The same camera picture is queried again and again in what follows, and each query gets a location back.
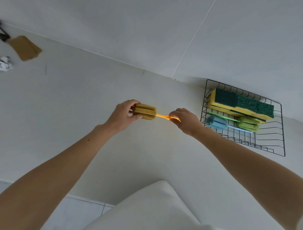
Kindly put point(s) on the person's left hand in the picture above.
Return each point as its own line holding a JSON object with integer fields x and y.
{"x": 119, "y": 116}

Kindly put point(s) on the person's right hand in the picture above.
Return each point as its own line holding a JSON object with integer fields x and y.
{"x": 188, "y": 122}

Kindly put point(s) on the person's left thumb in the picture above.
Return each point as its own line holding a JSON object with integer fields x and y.
{"x": 136, "y": 117}

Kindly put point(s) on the person's right thumb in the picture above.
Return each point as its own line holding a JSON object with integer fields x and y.
{"x": 174, "y": 120}

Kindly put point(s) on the person's right forearm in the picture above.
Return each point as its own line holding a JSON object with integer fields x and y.
{"x": 248, "y": 170}

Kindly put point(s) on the person's left forearm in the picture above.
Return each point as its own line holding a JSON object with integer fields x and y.
{"x": 59, "y": 175}

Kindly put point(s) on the blue sponge brush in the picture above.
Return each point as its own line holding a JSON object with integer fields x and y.
{"x": 216, "y": 122}

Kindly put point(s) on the yellow green scouring sponge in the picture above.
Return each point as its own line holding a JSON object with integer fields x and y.
{"x": 227, "y": 109}
{"x": 246, "y": 102}
{"x": 265, "y": 109}
{"x": 224, "y": 97}

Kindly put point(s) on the green sponge brush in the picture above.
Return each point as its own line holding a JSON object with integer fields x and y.
{"x": 248, "y": 124}

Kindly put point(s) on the white cushion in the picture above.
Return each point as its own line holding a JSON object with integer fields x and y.
{"x": 151, "y": 208}

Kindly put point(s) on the brown cardboard piece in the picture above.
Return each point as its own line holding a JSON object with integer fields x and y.
{"x": 24, "y": 48}

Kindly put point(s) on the crumpled white paper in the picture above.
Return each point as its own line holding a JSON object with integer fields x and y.
{"x": 5, "y": 64}

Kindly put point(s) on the black clip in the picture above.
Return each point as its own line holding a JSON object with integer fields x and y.
{"x": 3, "y": 35}

